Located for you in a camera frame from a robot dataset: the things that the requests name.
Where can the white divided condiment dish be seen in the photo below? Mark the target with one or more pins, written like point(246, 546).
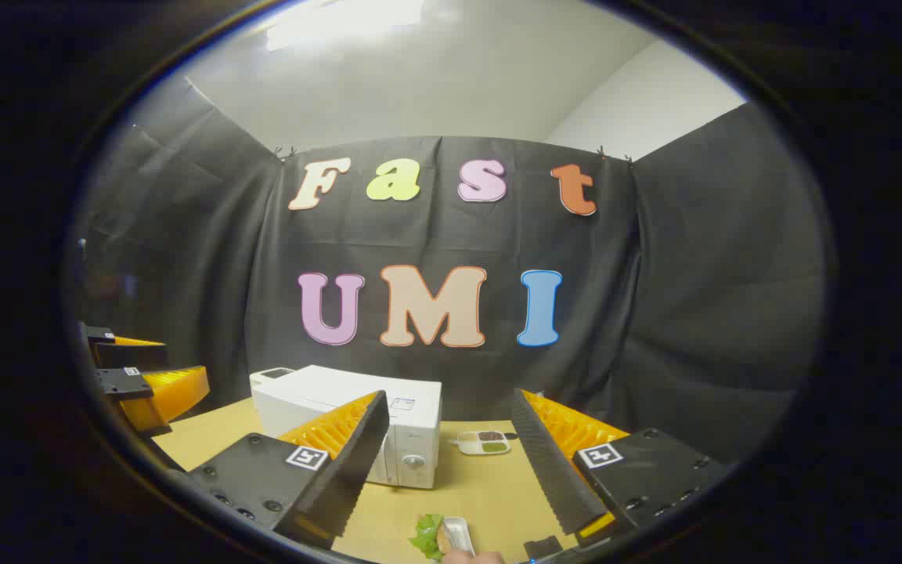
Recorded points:
point(482, 444)

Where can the black backdrop cloth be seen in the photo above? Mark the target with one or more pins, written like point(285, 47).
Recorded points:
point(694, 313)

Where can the white microwave oven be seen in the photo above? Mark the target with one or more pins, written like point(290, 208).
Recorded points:
point(326, 388)

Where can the lettuce sandwich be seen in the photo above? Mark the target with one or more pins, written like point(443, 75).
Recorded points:
point(425, 536)

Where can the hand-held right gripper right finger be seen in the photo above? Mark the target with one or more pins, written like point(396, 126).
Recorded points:
point(549, 470)

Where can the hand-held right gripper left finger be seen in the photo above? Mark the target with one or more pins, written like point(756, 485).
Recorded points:
point(353, 470)

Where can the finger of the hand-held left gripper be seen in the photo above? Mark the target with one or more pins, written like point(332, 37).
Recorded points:
point(118, 384)
point(126, 356)

